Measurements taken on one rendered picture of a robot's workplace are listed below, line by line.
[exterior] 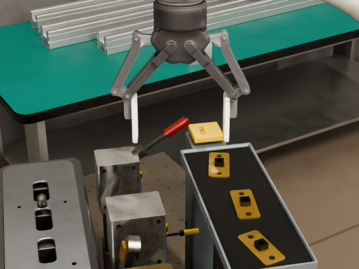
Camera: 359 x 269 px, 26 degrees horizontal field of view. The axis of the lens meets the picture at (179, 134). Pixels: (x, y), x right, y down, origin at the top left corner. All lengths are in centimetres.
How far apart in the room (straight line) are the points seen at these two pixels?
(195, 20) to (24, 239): 65
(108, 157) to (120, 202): 25
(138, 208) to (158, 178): 83
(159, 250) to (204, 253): 26
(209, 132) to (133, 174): 21
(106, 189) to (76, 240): 18
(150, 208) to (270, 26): 200
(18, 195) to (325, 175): 215
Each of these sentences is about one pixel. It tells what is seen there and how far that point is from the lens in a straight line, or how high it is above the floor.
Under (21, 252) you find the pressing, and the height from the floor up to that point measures 100.
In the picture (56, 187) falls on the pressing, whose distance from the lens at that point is 168.
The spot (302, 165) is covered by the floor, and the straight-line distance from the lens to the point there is 365.
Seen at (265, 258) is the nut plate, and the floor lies 116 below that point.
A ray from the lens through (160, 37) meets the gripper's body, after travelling 110.
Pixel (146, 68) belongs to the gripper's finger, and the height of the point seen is 145.
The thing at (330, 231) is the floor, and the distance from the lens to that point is 326.
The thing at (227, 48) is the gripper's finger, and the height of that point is 148.
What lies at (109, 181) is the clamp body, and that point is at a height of 102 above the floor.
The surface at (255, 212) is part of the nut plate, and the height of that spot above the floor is 116.
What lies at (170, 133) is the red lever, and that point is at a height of 111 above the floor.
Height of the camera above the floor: 193
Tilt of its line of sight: 30 degrees down
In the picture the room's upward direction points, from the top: straight up
